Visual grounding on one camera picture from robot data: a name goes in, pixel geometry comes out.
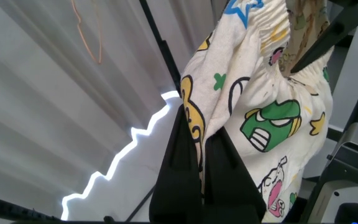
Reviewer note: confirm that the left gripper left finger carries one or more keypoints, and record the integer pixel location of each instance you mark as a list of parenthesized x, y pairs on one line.
[(176, 177)]

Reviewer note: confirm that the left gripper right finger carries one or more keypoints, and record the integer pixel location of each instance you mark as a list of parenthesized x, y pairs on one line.
[(228, 186)]

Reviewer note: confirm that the black clothes rack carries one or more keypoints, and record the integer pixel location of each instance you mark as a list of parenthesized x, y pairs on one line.
[(168, 56)]

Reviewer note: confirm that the cream printed garment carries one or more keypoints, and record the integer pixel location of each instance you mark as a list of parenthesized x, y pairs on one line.
[(250, 68)]

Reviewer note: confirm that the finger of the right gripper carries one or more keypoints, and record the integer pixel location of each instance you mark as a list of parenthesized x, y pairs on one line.
[(331, 34)]

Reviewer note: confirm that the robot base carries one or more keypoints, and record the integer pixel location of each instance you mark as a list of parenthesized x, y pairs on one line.
[(353, 133)]

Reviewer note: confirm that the white curtain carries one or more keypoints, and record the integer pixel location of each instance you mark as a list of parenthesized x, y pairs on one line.
[(26, 93)]

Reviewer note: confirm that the pink clothes hanger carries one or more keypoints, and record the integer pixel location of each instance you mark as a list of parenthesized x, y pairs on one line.
[(89, 48)]

